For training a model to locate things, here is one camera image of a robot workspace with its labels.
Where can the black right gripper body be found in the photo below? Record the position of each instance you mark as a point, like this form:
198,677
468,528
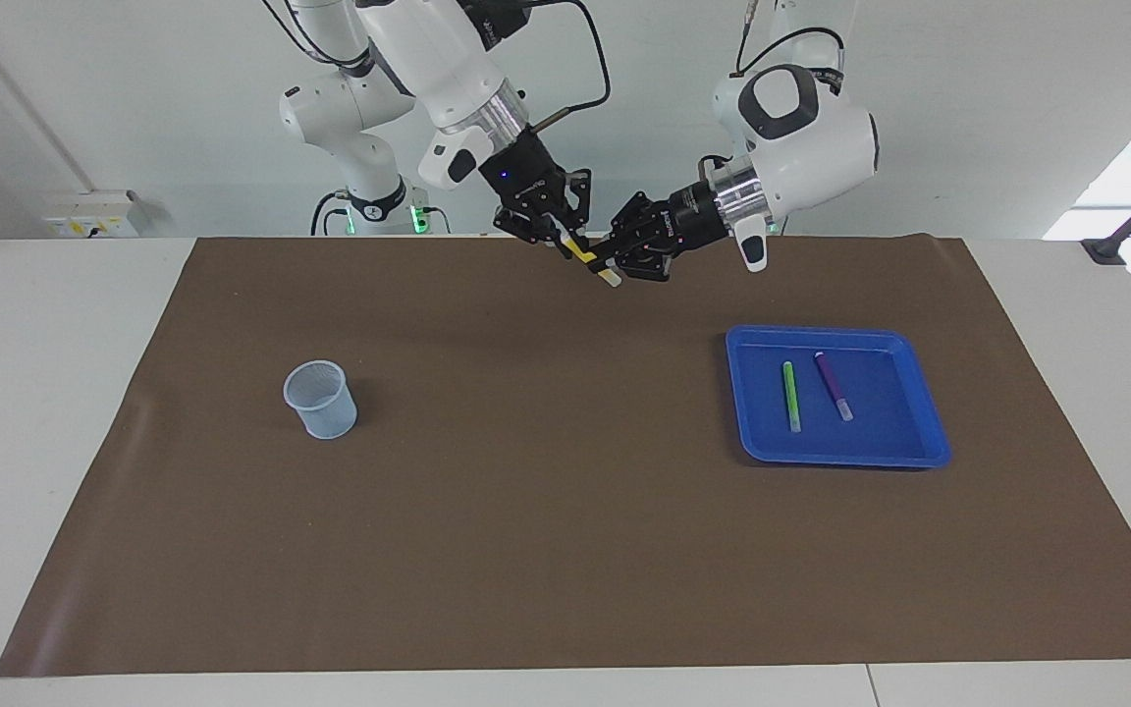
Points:
524,177

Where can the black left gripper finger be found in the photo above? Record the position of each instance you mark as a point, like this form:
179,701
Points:
649,263
644,218

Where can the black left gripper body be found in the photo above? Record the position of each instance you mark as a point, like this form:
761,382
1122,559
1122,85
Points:
698,218

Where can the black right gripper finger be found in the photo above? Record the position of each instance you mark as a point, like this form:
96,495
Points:
577,201
531,224

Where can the yellow marker pen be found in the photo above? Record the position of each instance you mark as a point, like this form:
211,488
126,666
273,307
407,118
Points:
585,255

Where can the green marker pen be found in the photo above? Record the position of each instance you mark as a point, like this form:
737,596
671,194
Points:
791,393

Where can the purple marker pen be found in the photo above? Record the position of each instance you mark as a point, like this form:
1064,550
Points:
833,385

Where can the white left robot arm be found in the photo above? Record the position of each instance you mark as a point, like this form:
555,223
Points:
811,147

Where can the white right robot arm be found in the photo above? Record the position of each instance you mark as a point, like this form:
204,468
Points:
428,49

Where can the brown paper table mat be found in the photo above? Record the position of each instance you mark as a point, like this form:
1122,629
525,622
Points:
565,511

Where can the blue plastic tray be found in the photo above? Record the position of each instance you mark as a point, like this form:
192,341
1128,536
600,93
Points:
850,442

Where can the translucent plastic cup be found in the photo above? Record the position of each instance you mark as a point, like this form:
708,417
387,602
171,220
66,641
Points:
325,407

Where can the white wall power outlet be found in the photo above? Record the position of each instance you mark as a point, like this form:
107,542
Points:
89,216

